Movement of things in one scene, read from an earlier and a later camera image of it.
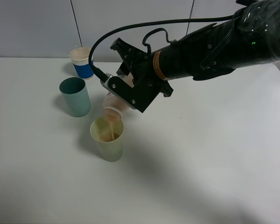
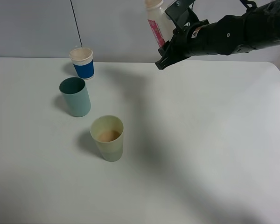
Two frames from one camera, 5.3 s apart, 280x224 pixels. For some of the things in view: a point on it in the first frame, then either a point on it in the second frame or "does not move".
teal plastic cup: x=76 y=96 does not move
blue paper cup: x=80 y=57 does not move
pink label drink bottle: x=114 y=107 -> x=161 y=26
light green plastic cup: x=108 y=134 does not move
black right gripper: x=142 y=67 -> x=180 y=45
